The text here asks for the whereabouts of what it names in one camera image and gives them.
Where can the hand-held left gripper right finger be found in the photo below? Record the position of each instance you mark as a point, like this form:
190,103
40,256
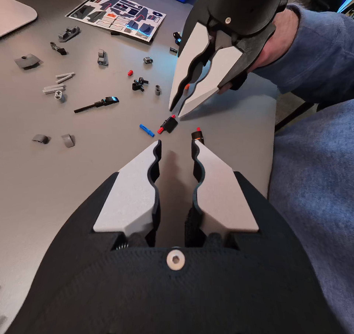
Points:
224,201

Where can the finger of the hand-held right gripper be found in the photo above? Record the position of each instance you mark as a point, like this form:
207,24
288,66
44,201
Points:
224,62
193,43

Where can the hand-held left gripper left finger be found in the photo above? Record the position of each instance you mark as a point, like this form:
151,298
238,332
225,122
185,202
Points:
130,198

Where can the black lego cylinder red tip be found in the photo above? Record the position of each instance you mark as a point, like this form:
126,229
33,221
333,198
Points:
198,136

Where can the black lego connector red pins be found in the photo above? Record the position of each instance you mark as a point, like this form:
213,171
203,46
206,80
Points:
169,124

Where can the person's right forearm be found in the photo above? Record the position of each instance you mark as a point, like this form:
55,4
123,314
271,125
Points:
318,57

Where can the grey lego block connector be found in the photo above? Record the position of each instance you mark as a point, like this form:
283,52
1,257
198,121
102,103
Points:
148,60

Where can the dark grey two-hole lego connector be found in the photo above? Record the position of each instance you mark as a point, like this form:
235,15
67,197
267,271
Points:
158,89

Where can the black lego pin connector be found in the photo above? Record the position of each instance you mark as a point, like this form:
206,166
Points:
143,81

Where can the long blue lego pin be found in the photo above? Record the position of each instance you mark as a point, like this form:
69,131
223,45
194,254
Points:
146,130

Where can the black lego cross connector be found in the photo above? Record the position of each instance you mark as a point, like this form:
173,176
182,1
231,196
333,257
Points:
137,86

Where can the lego sticker sheet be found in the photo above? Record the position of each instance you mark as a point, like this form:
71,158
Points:
116,15

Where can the grey curved lego piece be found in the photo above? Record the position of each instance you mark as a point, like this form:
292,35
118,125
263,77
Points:
68,140
41,139

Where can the grey lego panel piece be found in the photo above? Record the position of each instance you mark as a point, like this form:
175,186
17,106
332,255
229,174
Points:
102,58

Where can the black lego axle piece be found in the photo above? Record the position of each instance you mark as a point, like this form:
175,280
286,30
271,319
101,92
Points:
96,104

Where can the grey round lego connector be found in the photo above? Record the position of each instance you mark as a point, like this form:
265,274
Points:
59,96

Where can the dark grey lego panel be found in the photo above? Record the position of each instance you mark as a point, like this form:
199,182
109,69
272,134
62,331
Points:
69,34

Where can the light grey lego axle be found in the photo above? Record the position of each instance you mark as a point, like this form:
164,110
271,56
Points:
65,75
64,79
54,91
54,87

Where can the small black lego connector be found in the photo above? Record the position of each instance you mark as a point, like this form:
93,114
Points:
59,49

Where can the dark grey flat lego piece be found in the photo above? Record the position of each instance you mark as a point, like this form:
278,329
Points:
26,60

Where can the person's right hand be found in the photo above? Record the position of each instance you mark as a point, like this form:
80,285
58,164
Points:
282,35

